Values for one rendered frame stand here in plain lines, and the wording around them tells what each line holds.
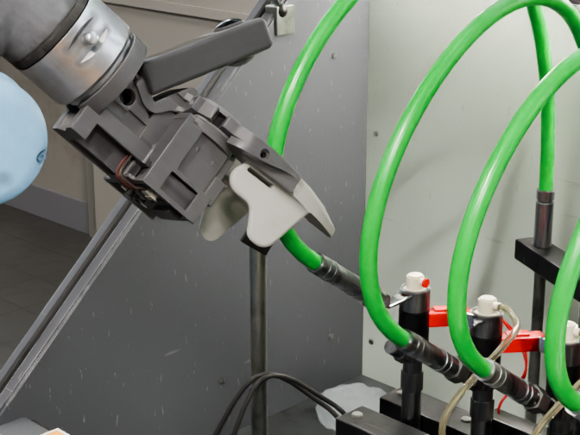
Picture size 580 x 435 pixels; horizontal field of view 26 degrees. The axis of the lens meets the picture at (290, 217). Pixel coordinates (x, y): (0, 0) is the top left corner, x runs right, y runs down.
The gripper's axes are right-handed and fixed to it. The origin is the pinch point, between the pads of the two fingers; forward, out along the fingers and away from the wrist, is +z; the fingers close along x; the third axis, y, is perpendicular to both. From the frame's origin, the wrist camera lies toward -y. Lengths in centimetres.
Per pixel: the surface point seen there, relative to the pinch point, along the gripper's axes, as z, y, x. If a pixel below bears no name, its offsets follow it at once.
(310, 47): -8.4, -10.0, 2.0
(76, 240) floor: 114, -56, -355
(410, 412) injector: 25.2, 4.1, -8.2
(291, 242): 1.0, 1.9, -0.7
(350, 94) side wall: 17, -29, -39
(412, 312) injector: 17.8, -2.3, -5.6
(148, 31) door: 71, -115, -299
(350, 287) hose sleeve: 9.4, 0.7, -3.1
